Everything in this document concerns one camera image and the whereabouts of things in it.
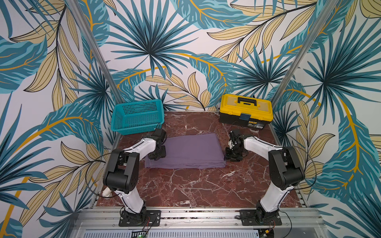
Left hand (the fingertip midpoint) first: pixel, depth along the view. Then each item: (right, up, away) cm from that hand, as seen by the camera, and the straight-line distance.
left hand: (158, 156), depth 93 cm
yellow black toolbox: (+58, +29, +7) cm, 65 cm away
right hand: (+44, -1, +1) cm, 44 cm away
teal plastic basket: (-22, +26, +23) cm, 41 cm away
